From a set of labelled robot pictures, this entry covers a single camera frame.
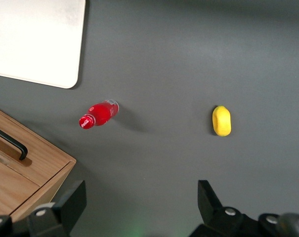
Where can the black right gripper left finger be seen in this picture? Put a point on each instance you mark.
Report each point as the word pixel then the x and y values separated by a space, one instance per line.
pixel 62 212

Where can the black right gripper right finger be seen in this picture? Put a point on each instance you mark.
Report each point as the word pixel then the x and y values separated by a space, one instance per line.
pixel 213 212

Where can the small red coke bottle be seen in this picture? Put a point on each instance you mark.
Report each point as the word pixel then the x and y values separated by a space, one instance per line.
pixel 102 113

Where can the cream rectangular plastic tray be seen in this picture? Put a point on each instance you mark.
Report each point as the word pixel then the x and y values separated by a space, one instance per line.
pixel 33 37

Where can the wooden two-drawer cabinet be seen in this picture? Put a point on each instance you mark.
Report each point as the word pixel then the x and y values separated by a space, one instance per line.
pixel 13 187

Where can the yellow toy lemon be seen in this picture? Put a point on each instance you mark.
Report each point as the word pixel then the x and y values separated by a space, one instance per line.
pixel 222 122

